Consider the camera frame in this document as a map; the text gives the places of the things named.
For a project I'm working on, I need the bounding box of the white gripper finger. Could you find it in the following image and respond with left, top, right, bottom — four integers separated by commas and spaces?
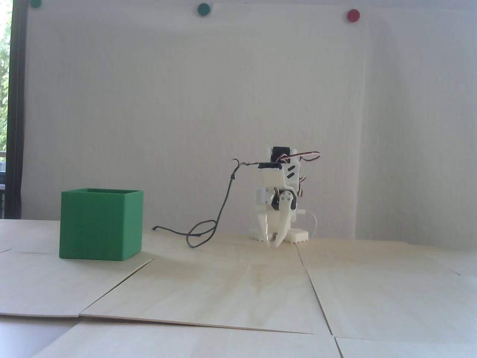
275, 191, 295, 248
256, 211, 279, 244

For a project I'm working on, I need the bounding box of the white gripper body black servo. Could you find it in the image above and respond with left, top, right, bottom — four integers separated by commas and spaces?
255, 185, 299, 213

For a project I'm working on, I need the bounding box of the green box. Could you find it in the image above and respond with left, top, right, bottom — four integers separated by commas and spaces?
59, 188, 144, 261

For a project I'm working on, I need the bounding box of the red white black servo wiring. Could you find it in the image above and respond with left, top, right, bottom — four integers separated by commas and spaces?
274, 151, 321, 198

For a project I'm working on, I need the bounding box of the white paper backdrop sheet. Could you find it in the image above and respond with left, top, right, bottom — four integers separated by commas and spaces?
22, 2, 367, 239

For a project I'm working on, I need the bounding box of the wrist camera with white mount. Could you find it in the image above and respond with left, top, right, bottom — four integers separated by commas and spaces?
257, 160, 287, 187

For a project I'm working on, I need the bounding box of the white power cable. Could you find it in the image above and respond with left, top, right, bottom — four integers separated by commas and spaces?
297, 209, 319, 238

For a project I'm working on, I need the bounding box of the black camera cable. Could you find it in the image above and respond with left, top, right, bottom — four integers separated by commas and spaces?
153, 158, 263, 248

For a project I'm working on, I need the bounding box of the dark window frame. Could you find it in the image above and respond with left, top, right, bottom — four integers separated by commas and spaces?
8, 0, 28, 220

